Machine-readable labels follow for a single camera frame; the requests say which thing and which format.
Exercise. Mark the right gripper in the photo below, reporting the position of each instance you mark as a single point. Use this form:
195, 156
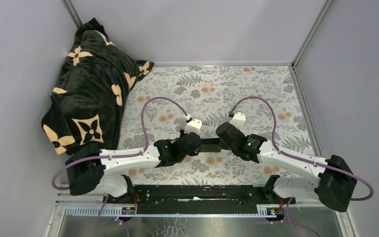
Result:
222, 144

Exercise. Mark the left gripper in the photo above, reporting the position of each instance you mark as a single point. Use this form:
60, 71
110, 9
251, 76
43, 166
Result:
182, 134

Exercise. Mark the black paper box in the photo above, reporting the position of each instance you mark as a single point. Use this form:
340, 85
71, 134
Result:
210, 148

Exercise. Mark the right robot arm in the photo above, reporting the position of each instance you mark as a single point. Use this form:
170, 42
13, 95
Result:
320, 179

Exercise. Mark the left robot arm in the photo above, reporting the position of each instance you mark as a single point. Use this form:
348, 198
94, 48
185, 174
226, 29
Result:
97, 170

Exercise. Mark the floral tablecloth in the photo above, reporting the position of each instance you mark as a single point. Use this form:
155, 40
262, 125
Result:
155, 110

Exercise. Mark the black floral blanket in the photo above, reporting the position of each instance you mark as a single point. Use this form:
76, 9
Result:
88, 99

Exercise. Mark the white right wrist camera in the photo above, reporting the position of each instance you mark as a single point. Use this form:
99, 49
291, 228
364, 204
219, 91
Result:
238, 120

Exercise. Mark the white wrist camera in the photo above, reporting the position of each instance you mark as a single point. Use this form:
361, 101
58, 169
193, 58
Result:
193, 126
238, 120

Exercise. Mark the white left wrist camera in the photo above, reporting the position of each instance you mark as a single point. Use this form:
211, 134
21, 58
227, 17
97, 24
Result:
193, 126

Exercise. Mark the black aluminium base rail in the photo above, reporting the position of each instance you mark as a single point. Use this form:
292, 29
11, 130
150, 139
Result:
183, 201

